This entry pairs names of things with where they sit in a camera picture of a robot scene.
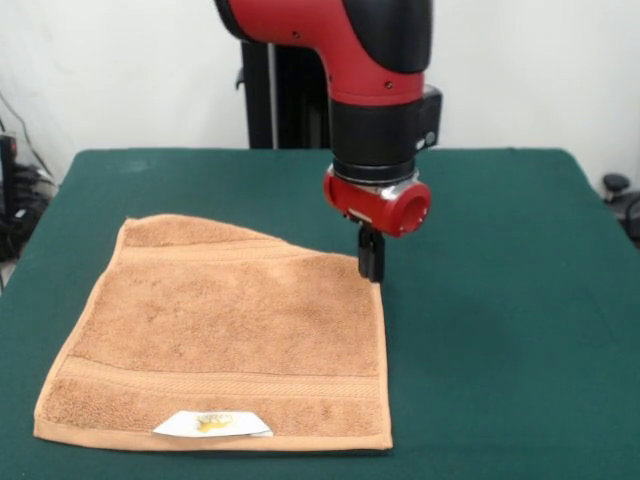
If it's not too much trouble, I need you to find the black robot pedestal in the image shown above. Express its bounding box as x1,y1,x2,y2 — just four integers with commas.
234,0,435,150

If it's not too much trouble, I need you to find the orange terry towel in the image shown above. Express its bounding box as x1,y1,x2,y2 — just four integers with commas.
32,213,395,451

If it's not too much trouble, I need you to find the grey cable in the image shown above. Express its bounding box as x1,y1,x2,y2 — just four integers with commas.
0,92,54,176

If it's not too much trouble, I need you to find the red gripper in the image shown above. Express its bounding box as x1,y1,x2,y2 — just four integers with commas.
322,164,433,285

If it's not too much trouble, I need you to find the black equipment stack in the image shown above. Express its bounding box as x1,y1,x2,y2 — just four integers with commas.
0,132,57,262

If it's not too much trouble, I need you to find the dark green table cloth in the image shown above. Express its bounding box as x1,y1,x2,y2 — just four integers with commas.
0,147,640,480

